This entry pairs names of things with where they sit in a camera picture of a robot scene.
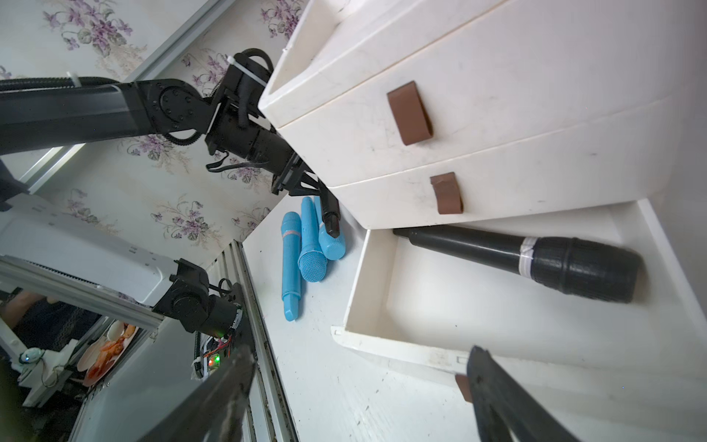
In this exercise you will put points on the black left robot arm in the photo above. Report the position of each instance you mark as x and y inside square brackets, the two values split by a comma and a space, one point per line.
[43, 112]

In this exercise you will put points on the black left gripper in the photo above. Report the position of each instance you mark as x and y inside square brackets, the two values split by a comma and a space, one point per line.
[254, 146]

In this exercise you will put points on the brown drawer handle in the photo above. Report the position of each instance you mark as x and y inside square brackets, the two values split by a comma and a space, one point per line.
[463, 384]
[448, 194]

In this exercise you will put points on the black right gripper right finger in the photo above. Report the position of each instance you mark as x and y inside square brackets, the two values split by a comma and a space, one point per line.
[504, 410]

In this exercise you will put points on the brown lower drawer handle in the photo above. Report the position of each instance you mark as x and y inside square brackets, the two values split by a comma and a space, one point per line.
[448, 194]

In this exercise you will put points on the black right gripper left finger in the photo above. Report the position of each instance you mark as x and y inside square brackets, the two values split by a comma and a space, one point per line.
[214, 411]

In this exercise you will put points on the aluminium mounting rail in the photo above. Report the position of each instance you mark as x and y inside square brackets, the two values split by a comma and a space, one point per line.
[52, 253]

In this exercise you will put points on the white plastic drawer cabinet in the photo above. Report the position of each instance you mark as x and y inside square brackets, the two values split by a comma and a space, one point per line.
[536, 106]

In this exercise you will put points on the white bottom drawer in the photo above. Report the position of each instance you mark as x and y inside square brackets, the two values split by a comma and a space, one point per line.
[606, 371]

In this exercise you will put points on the brown bottom drawer handle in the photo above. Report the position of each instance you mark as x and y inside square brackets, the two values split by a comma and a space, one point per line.
[463, 384]

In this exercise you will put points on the brown drawer handle tab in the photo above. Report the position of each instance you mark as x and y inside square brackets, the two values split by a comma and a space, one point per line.
[409, 114]

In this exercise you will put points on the blue toy microphone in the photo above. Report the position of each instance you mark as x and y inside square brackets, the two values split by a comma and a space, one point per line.
[291, 277]
[333, 249]
[311, 261]

